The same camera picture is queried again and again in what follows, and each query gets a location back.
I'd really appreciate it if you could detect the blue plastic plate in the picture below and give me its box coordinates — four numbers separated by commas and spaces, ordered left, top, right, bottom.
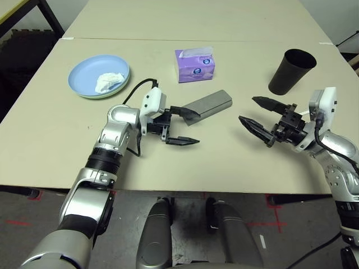
67, 54, 131, 99

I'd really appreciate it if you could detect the grey robot leg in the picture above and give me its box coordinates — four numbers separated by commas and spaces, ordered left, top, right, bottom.
136, 197, 172, 269
206, 197, 264, 269

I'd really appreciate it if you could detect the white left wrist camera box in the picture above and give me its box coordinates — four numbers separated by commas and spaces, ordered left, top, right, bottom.
139, 86, 168, 137

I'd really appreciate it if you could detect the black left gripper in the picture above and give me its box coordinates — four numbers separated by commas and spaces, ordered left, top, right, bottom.
148, 105, 201, 147

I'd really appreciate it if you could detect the black left wrist camera cable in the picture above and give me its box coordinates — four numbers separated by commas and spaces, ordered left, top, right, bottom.
122, 78, 159, 157

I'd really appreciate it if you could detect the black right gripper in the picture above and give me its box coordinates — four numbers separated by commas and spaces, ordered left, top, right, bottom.
238, 96, 308, 147

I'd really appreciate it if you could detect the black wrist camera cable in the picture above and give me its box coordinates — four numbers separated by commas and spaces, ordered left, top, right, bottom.
122, 78, 159, 157
290, 117, 359, 269

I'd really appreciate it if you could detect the grey robot left leg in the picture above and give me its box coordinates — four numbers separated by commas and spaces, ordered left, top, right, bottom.
136, 197, 172, 269

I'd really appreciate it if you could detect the green plastic plate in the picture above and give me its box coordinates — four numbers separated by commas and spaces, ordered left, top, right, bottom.
73, 78, 132, 101

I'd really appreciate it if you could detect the purple tissue pack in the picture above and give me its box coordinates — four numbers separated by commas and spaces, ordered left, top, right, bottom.
174, 46, 217, 84

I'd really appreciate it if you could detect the red floor tape cross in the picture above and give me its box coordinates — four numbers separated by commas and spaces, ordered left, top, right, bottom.
249, 196, 288, 233

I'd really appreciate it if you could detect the grey robot right leg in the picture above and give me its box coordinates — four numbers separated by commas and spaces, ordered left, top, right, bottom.
206, 197, 264, 269

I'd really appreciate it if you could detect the grey glasses case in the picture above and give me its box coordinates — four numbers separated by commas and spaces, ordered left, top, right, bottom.
181, 89, 233, 127

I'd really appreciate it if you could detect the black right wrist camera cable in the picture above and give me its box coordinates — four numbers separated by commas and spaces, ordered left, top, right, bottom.
290, 117, 359, 269

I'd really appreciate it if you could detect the black table foot bar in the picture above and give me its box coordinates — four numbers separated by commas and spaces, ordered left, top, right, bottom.
0, 186, 40, 200
268, 194, 334, 207

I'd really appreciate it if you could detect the white tissue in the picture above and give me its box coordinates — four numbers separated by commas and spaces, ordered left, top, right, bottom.
95, 72, 126, 94

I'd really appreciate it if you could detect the black plastic cup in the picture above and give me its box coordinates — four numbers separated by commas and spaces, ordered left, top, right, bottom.
268, 49, 317, 95

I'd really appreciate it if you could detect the yellow-edged side table black frame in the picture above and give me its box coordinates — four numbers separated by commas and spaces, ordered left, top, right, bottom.
0, 0, 65, 39

